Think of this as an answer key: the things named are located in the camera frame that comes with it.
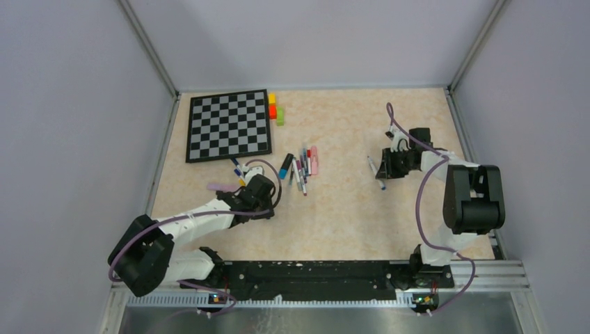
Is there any black and grey chessboard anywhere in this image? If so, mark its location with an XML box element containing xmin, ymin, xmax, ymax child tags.
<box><xmin>185</xmin><ymin>89</ymin><xmax>273</xmax><ymax>164</ymax></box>

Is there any green toy block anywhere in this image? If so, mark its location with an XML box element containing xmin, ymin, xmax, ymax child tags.
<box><xmin>276</xmin><ymin>106</ymin><xmax>285</xmax><ymax>127</ymax></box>

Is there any white pen blue cap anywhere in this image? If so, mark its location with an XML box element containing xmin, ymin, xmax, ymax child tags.
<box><xmin>367</xmin><ymin>156</ymin><xmax>386</xmax><ymax>191</ymax></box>

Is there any black blue highlighter marker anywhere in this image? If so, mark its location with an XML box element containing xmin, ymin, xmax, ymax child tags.
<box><xmin>278</xmin><ymin>153</ymin><xmax>294</xmax><ymax>180</ymax></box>

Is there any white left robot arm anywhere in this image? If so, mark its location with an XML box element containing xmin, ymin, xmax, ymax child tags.
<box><xmin>107</xmin><ymin>174</ymin><xmax>278</xmax><ymax>296</ymax></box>

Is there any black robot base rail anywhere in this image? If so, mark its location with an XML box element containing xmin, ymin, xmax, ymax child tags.
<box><xmin>180</xmin><ymin>260</ymin><xmax>455</xmax><ymax>301</ymax></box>

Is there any pink highlighter marker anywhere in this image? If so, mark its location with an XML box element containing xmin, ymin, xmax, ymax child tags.
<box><xmin>310</xmin><ymin>145</ymin><xmax>319</xmax><ymax>175</ymax></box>

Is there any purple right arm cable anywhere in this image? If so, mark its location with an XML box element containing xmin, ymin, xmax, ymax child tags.
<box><xmin>386</xmin><ymin>102</ymin><xmax>477</xmax><ymax>317</ymax></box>

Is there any pink marker on left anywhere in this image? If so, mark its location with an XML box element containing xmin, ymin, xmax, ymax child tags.
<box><xmin>206</xmin><ymin>183</ymin><xmax>240</xmax><ymax>192</ymax></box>

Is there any purple white pen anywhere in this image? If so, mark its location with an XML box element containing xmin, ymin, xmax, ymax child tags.
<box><xmin>296</xmin><ymin>159</ymin><xmax>308</xmax><ymax>196</ymax></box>

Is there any green transparent pen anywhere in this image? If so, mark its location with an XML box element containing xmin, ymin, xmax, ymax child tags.
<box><xmin>288</xmin><ymin>166</ymin><xmax>294</xmax><ymax>186</ymax></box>

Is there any blue capped pen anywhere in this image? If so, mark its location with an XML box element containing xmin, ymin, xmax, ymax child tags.
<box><xmin>301</xmin><ymin>148</ymin><xmax>309</xmax><ymax>177</ymax></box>

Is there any dark blue pen near board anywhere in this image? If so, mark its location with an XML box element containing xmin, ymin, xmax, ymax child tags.
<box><xmin>230</xmin><ymin>158</ymin><xmax>247</xmax><ymax>182</ymax></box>

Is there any grey slotted cable duct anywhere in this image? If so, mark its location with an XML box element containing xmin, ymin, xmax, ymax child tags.
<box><xmin>127</xmin><ymin>292</ymin><xmax>415</xmax><ymax>308</ymax></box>

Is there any white grey marker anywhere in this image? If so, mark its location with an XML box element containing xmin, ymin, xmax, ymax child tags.
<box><xmin>292</xmin><ymin>158</ymin><xmax>303</xmax><ymax>191</ymax></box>

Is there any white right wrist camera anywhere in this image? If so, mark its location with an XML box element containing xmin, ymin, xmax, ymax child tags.
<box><xmin>385</xmin><ymin>130</ymin><xmax>410</xmax><ymax>152</ymax></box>

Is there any orange toy block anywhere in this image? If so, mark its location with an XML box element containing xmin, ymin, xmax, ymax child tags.
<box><xmin>269</xmin><ymin>104</ymin><xmax>277</xmax><ymax>120</ymax></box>

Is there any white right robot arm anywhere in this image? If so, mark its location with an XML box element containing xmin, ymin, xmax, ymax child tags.
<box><xmin>374</xmin><ymin>127</ymin><xmax>505</xmax><ymax>287</ymax></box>

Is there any red capped white pen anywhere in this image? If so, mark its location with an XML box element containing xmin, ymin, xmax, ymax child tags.
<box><xmin>306</xmin><ymin>149</ymin><xmax>312</xmax><ymax>176</ymax></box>

